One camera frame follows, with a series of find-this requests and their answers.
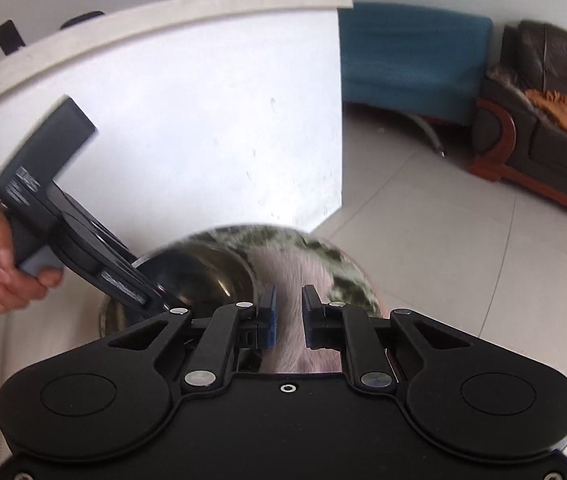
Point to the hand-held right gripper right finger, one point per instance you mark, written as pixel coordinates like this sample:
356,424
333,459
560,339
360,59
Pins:
308,312

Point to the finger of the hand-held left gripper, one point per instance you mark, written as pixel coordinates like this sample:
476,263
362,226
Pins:
133,287

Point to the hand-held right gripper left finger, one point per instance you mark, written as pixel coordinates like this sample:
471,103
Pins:
269,312

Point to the stainless steel bowl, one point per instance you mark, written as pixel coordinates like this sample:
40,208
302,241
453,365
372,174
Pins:
203,270

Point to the round green marble table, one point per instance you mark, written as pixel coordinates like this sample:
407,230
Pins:
348,280

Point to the person's beige trousers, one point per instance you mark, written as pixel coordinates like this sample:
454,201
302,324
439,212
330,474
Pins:
38,340

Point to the black rectangular device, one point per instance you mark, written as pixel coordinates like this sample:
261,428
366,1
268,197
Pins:
9,36

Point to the black flat device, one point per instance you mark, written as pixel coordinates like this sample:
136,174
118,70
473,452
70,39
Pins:
83,18

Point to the white curved counter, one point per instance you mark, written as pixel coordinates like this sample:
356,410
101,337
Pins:
188,110

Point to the teal chair with metal leg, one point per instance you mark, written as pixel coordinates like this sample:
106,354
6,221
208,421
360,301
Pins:
413,60

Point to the dark leather sofa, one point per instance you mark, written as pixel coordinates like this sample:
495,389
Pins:
553,175

